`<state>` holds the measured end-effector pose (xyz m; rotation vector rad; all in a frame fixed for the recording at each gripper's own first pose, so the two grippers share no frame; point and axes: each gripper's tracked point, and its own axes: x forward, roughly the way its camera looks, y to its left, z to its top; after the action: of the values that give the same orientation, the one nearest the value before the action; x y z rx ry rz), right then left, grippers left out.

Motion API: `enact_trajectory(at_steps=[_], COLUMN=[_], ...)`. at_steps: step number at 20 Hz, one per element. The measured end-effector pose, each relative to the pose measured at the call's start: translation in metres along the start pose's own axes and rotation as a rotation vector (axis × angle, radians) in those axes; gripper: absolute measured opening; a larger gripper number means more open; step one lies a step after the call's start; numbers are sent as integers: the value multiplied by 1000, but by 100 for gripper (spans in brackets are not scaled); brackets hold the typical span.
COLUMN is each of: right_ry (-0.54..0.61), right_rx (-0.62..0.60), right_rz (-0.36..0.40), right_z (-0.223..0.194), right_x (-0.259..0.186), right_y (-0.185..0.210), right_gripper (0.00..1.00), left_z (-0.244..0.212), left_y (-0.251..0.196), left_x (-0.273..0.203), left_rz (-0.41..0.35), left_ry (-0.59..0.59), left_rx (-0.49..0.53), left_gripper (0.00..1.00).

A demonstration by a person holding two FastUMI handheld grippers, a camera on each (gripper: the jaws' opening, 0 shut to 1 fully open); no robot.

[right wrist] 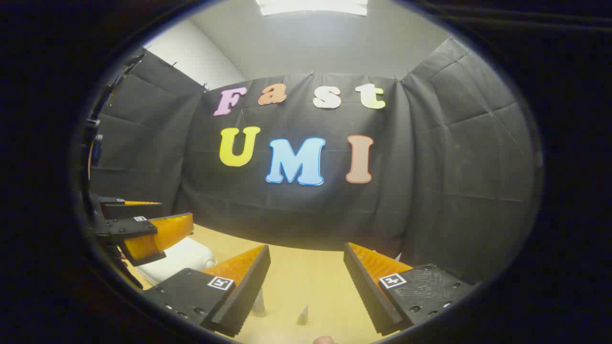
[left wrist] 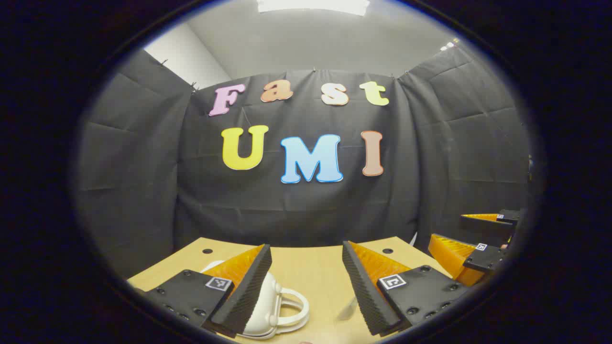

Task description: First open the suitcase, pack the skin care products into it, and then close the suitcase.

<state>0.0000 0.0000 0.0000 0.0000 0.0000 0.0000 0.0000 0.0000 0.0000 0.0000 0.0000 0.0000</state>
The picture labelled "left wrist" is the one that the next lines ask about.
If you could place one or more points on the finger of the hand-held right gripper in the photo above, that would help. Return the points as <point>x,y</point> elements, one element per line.
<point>449,253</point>
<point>487,223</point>

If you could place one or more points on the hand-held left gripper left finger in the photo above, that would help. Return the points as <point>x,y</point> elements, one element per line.
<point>248,291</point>

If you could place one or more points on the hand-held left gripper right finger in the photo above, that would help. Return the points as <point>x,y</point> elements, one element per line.
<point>363,296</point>

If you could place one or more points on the small white suitcase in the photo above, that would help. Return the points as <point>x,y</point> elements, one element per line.
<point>267,310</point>

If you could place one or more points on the black backdrop cloth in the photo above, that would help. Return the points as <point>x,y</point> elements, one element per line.
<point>311,210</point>

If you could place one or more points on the ceiling light panel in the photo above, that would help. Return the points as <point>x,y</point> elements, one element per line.
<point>311,5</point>

